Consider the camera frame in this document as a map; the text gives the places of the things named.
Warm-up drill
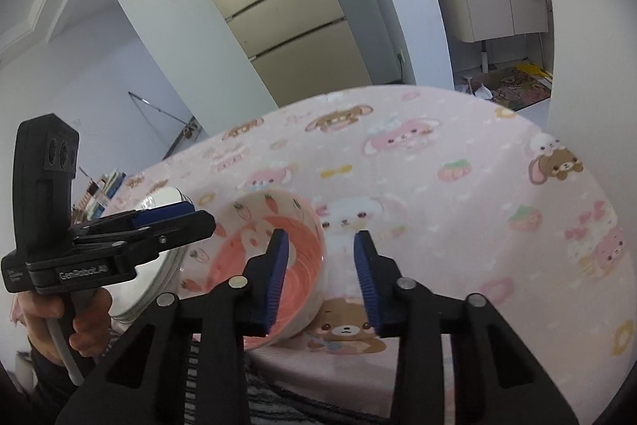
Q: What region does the folded metal drying rack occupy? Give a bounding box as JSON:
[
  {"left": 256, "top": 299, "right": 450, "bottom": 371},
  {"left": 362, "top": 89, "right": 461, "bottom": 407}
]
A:
[{"left": 128, "top": 91, "right": 202, "bottom": 159}]

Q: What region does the person's left hand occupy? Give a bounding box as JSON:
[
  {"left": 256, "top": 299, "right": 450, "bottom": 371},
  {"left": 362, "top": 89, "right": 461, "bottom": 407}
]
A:
[{"left": 22, "top": 290, "right": 114, "bottom": 366}]

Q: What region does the pink fruit-print bowl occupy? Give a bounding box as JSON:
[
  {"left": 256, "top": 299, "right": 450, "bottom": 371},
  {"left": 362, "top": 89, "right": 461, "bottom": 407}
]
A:
[{"left": 179, "top": 188, "right": 328, "bottom": 351}]

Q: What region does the dark striped clothing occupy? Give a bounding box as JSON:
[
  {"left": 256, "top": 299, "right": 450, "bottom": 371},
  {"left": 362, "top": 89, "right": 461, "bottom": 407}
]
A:
[{"left": 179, "top": 335, "right": 399, "bottom": 425}]

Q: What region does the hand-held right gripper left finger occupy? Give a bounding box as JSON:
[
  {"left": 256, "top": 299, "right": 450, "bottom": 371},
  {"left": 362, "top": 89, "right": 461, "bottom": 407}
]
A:
[{"left": 55, "top": 228, "right": 290, "bottom": 425}]

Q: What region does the person's left forearm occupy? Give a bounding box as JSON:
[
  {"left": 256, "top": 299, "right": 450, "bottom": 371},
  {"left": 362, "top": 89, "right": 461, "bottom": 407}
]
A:
[{"left": 25, "top": 338, "right": 100, "bottom": 406}]

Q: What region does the pink cartoon-print tablecloth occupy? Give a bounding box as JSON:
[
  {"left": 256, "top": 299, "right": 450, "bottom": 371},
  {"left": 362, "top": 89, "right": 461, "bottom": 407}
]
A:
[{"left": 102, "top": 84, "right": 623, "bottom": 421}]

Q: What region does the bear-print bath mat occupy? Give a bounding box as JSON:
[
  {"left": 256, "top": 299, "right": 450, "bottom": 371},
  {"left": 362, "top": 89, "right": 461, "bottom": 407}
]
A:
[{"left": 470, "top": 63, "right": 554, "bottom": 112}]

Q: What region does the pile of books and packets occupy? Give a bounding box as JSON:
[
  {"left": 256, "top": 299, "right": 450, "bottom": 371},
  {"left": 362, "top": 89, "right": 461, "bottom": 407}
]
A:
[{"left": 70, "top": 166, "right": 145, "bottom": 227}]

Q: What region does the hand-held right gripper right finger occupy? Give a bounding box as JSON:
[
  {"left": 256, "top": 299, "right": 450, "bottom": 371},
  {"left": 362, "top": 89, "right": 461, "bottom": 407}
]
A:
[{"left": 352, "top": 230, "right": 580, "bottom": 425}]

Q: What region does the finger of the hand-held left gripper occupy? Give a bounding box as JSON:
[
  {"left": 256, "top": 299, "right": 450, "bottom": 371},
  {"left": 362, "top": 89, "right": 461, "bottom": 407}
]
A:
[
  {"left": 70, "top": 201, "right": 197, "bottom": 239},
  {"left": 70, "top": 210, "right": 216, "bottom": 276}
]

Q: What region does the beige refrigerator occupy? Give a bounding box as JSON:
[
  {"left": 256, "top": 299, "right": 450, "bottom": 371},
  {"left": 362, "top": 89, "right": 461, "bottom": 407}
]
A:
[{"left": 160, "top": 0, "right": 414, "bottom": 110}]

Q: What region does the large cartoon-print white plate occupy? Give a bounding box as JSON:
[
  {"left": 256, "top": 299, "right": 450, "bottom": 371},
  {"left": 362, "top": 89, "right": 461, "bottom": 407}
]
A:
[{"left": 110, "top": 231, "right": 200, "bottom": 322}]

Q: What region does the beige bathroom vanity cabinet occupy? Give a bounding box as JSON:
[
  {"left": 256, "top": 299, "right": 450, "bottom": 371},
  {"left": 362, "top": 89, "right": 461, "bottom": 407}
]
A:
[{"left": 430, "top": 0, "right": 551, "bottom": 42}]

